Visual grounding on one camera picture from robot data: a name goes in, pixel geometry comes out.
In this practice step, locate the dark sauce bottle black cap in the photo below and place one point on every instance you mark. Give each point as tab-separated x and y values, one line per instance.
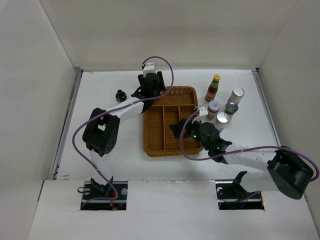
120	96

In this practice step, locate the spice jar white red lid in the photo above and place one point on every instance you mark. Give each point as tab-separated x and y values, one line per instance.
213	109

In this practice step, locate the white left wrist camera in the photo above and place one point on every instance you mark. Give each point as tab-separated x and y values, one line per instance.
149	67

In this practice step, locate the red chili sauce bottle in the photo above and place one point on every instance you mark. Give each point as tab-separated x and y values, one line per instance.
213	88

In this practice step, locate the tall jar silver lid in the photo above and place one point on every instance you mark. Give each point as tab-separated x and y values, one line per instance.
236	95

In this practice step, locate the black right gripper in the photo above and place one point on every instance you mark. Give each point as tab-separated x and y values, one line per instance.
176	127

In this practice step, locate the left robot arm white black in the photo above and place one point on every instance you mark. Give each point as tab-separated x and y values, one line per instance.
101	133

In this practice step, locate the clear top salt grinder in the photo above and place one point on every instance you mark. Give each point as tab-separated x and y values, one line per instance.
231	108

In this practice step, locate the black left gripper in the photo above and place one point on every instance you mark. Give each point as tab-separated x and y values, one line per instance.
160	88

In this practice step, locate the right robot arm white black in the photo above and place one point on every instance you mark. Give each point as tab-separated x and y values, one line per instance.
278	168

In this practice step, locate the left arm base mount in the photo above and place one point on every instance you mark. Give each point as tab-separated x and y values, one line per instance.
102	197

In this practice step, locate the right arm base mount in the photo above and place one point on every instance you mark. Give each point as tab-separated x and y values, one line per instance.
232	196

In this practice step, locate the white jar silver lid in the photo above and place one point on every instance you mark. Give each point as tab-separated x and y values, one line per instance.
221	121

